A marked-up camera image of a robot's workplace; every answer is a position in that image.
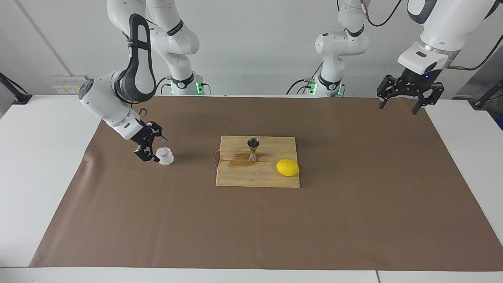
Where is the wooden cutting board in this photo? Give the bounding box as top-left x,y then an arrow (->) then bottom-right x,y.
213,136 -> 300,188

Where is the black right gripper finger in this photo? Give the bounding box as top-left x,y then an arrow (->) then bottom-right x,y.
134,144 -> 160,162
147,121 -> 169,143

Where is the black clamp mount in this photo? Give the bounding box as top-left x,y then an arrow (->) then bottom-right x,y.
470,79 -> 503,110
0,73 -> 33,105

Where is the brown paper table mat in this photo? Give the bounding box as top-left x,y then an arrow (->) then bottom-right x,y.
29,96 -> 503,272

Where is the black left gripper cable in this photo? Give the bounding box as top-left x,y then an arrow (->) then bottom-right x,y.
448,33 -> 503,72

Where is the yellow lemon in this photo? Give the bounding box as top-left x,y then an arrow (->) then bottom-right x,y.
276,159 -> 300,177

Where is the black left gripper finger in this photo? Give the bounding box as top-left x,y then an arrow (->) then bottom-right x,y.
376,74 -> 402,109
411,82 -> 445,115

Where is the clear crinkled plastic cup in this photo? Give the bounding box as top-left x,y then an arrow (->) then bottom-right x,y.
156,147 -> 174,165

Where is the steel double jigger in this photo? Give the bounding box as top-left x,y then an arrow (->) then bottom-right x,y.
247,138 -> 261,163

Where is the white wall socket strip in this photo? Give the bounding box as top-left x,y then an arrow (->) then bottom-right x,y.
53,76 -> 90,95

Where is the dark grey panel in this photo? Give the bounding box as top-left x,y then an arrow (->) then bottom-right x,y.
452,45 -> 503,130

